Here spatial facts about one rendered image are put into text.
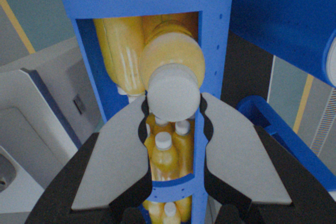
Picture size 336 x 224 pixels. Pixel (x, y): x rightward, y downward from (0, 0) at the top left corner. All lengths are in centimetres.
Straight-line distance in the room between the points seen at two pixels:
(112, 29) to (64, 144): 32
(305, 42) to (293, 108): 160
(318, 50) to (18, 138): 76
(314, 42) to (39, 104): 71
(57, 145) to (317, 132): 256
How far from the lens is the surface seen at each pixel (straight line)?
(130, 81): 33
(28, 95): 45
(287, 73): 192
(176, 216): 70
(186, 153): 47
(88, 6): 24
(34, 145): 51
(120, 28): 31
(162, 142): 39
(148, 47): 16
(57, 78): 51
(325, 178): 117
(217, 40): 27
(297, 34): 67
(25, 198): 60
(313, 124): 251
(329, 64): 60
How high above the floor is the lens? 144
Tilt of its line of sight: 59 degrees down
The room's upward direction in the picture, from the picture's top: 179 degrees counter-clockwise
